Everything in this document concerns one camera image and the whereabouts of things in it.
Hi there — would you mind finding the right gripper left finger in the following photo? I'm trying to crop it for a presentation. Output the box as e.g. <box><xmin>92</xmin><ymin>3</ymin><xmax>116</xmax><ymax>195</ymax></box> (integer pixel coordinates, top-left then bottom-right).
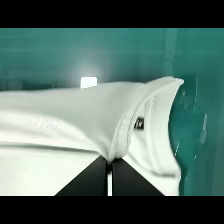
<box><xmin>55</xmin><ymin>155</ymin><xmax>108</xmax><ymax>197</ymax></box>

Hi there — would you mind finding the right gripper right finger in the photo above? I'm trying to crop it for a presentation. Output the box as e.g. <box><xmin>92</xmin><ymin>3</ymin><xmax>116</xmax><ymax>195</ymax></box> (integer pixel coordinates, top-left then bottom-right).
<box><xmin>111</xmin><ymin>157</ymin><xmax>165</xmax><ymax>197</ymax></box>

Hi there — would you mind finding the white T-shirt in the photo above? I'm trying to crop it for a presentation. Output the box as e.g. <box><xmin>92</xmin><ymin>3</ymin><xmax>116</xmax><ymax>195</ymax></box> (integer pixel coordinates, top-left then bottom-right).
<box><xmin>0</xmin><ymin>76</ymin><xmax>185</xmax><ymax>197</ymax></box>

